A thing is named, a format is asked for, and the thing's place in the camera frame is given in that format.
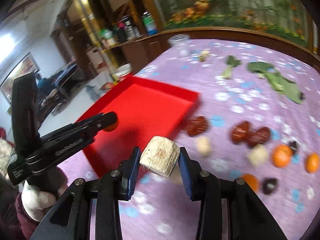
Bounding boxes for beige sugarcane chunk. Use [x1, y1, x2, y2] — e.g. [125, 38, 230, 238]
[139, 136, 180, 178]
[247, 144, 269, 167]
[196, 136, 211, 157]

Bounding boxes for red date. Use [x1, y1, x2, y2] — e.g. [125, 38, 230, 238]
[231, 121, 251, 144]
[185, 116, 209, 137]
[246, 127, 271, 148]

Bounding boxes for orange tangerine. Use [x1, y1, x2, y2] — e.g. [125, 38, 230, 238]
[305, 152, 319, 173]
[272, 144, 292, 168]
[242, 173, 259, 193]

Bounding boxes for left hand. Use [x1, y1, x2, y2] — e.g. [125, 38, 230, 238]
[21, 168, 68, 222]

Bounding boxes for red tray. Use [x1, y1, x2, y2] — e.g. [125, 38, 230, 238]
[79, 76, 200, 177]

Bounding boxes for white bucket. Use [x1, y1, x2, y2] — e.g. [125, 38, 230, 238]
[115, 63, 132, 80]

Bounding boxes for dark plum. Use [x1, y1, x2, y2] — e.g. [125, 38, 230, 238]
[262, 178, 278, 195]
[288, 140, 299, 155]

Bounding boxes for purple floral tablecloth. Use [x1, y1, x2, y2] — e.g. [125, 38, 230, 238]
[58, 38, 320, 240]

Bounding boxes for wooden cabinet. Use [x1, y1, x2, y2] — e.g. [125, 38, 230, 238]
[101, 33, 169, 74]

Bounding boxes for small bok choy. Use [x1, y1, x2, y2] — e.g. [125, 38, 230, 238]
[222, 55, 241, 79]

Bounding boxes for small beige chunk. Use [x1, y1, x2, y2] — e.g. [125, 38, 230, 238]
[199, 50, 210, 62]

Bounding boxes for green label bottle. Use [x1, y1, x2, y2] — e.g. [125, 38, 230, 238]
[142, 11, 158, 35]

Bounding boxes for large bok choy leaves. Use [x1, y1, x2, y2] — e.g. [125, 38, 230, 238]
[247, 61, 305, 105]

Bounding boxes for clear plastic cup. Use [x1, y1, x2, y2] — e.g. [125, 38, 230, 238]
[168, 34, 190, 57]

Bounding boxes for flower garden wall picture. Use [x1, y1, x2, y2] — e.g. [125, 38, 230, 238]
[155, 0, 308, 47]

